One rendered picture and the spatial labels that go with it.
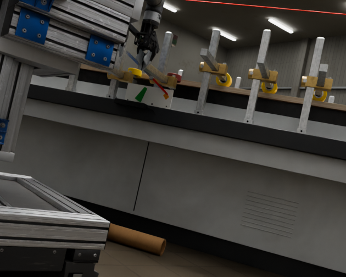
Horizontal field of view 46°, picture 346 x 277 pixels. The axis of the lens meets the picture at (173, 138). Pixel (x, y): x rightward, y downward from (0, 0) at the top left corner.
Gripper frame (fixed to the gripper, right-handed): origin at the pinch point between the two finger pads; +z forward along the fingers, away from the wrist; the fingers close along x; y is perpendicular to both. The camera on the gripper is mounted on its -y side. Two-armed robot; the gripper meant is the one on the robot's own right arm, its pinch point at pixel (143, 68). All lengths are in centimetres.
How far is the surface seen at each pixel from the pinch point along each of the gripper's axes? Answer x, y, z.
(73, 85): -53, -31, 9
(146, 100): -7.2, -29.5, 10.3
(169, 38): -2.4, -30.2, -23.9
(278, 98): 56, -49, -6
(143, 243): 12, -18, 78
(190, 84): 8, -49, -6
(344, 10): 95, -1083, -489
